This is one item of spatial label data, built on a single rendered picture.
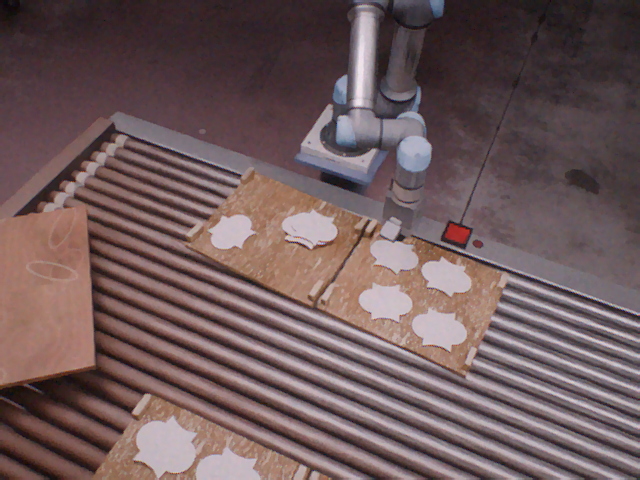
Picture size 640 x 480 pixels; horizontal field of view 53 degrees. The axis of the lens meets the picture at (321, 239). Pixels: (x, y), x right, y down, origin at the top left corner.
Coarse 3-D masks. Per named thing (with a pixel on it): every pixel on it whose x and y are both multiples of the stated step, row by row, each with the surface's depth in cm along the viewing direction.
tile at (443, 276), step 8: (424, 264) 176; (432, 264) 176; (440, 264) 176; (448, 264) 176; (424, 272) 174; (432, 272) 174; (440, 272) 174; (448, 272) 174; (456, 272) 175; (432, 280) 172; (440, 280) 172; (448, 280) 173; (456, 280) 173; (464, 280) 173; (432, 288) 171; (440, 288) 171; (448, 288) 171; (456, 288) 171; (464, 288) 171; (448, 296) 170
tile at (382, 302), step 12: (372, 288) 170; (384, 288) 170; (396, 288) 170; (360, 300) 167; (372, 300) 167; (384, 300) 167; (396, 300) 168; (408, 300) 168; (372, 312) 165; (384, 312) 165; (396, 312) 165; (408, 312) 166
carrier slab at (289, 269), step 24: (240, 192) 192; (264, 192) 193; (288, 192) 193; (216, 216) 185; (264, 216) 186; (288, 216) 187; (336, 216) 187; (264, 240) 180; (336, 240) 181; (240, 264) 174; (264, 264) 175; (288, 264) 175; (312, 264) 175; (336, 264) 176; (288, 288) 170
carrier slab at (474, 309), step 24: (384, 240) 182; (408, 240) 182; (360, 264) 176; (456, 264) 177; (480, 264) 178; (336, 288) 170; (360, 288) 171; (408, 288) 171; (480, 288) 172; (336, 312) 165; (360, 312) 166; (456, 312) 167; (480, 312) 167; (384, 336) 161; (408, 336) 161; (480, 336) 162; (432, 360) 158; (456, 360) 158
